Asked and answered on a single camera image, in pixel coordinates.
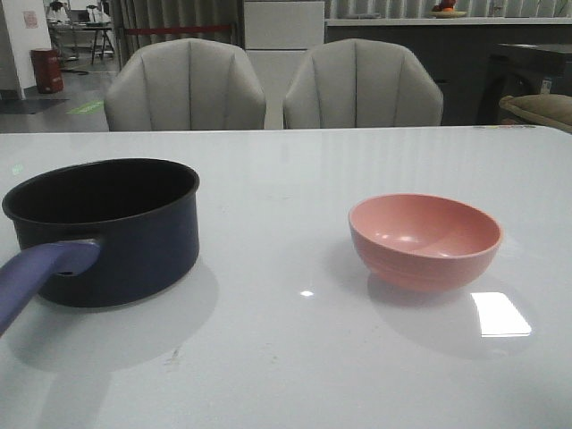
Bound grey curtain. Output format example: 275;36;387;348
110;0;245;66

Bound background desk with items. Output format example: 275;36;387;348
45;1;115;64

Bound left beige upholstered chair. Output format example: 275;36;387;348
104;38;266;131

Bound dark floor mat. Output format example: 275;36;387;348
0;99;66;115

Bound dark washing machine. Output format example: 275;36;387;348
475;44;571;125

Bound pink bowl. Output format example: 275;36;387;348
349;193;503;292

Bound right beige upholstered chair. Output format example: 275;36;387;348
282;38;443;129

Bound beige upholstered chair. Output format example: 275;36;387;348
282;38;443;129
104;38;266;131

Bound dark blue saucepan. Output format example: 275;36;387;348
1;158;199;329

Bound white refrigerator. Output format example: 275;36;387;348
244;1;325;130

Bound dark kitchen counter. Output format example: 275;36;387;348
325;18;571;125

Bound red barrier belt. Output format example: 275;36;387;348
123;24;232;36

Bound red bin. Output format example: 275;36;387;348
30;48;63;94

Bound fruit bowl on counter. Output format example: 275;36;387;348
429;0;467;19

